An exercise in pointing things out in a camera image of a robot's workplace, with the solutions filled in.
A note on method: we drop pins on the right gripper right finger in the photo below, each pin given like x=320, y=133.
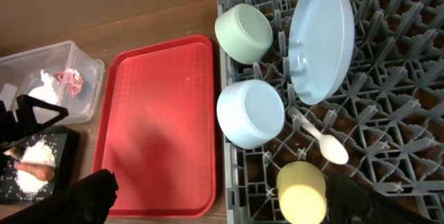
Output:
x=350, y=202

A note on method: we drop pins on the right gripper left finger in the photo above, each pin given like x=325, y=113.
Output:
x=87, y=201

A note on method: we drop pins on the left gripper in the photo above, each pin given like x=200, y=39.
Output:
x=27, y=124

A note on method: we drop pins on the white rice pile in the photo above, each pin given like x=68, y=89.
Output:
x=21, y=185

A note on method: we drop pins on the white tissue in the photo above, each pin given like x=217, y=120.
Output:
x=49, y=91

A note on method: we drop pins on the orange carrot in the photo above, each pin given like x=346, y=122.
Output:
x=41, y=172

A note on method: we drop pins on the yellow plastic cup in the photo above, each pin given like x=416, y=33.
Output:
x=301, y=189

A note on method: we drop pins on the white plastic spoon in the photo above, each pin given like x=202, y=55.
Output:
x=330, y=147

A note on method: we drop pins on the red snack wrapper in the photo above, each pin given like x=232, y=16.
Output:
x=74, y=80

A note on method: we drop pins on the light blue bowl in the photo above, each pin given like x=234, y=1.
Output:
x=250, y=113

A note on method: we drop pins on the light blue plate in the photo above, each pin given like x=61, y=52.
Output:
x=321, y=43

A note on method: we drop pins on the light green bowl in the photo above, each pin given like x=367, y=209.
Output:
x=244, y=33

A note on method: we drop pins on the black waste tray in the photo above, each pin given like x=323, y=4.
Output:
x=67, y=144

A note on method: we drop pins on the grey dishwasher rack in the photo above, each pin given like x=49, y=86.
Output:
x=388, y=111

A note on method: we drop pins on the brown food scrap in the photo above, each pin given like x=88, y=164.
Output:
x=14, y=152

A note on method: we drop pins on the clear plastic bin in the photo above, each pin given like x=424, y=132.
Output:
x=20, y=73

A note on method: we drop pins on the red serving tray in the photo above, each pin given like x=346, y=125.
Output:
x=157, y=130

